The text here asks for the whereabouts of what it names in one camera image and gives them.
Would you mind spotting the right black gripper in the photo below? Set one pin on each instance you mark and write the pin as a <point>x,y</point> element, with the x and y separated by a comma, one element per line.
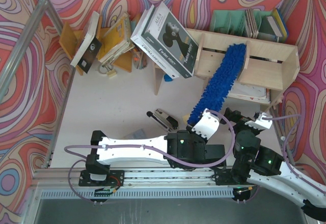
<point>234,116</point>

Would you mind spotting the blue microfiber duster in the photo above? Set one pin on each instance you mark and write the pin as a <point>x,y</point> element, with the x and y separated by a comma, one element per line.
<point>221,83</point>

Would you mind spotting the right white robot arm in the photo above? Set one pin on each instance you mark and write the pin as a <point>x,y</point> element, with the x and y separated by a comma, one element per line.
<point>264,167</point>

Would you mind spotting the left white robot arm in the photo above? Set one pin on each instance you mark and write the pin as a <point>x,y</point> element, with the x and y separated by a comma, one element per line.
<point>181,149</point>

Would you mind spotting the light wooden bookshelf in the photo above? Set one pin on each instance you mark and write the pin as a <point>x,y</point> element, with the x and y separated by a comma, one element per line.
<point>270,65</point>

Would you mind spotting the spiral notebook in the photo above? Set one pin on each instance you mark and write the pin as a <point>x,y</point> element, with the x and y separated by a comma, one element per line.
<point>250,93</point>

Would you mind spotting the yellow sticky note pad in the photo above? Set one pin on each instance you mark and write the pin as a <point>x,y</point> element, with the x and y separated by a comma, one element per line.
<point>185,118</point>

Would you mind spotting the beige black stapler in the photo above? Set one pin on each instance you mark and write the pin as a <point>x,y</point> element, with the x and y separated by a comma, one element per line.
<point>167,119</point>

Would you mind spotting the yellow calculator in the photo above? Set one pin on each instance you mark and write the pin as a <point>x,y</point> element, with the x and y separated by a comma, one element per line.
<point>139,134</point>

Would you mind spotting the brown notebooks in organizer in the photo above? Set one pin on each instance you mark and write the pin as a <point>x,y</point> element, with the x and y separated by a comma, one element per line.
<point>252,23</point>

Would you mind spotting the green desk organizer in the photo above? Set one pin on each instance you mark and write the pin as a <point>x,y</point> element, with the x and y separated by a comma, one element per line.
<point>234,22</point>

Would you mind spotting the blue yellow book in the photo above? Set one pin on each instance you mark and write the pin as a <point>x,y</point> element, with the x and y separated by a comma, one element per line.
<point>276,14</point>

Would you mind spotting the Twins story book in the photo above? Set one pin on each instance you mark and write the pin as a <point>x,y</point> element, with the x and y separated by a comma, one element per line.
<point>164,34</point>

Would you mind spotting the pens in cup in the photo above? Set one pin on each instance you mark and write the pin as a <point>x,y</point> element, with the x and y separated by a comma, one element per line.
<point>139,59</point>

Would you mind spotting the white Czekolada book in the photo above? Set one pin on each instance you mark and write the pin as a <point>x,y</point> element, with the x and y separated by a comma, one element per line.
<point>148,48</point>

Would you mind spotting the brass padlock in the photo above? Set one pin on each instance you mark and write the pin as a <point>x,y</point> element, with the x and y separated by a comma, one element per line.
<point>107,70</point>

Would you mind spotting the stack of yellow books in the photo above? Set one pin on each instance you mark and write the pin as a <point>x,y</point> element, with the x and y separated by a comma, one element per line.
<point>116,41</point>

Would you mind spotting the black white paperback book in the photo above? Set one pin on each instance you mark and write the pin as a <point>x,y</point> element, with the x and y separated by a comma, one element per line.
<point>88,45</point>

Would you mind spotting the yellow wooden book stand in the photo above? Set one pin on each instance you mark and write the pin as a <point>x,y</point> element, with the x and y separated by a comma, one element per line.
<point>68,41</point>

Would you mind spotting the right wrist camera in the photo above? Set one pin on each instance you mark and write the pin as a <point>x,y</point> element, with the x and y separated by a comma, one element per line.
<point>260,121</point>

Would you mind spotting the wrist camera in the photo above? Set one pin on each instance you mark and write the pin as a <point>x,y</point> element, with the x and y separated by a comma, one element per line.
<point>207,126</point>
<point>260,121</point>

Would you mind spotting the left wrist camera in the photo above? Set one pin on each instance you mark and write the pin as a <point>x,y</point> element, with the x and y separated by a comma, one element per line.
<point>207,126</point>

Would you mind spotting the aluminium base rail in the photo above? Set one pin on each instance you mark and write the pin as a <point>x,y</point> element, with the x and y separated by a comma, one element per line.
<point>159,183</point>

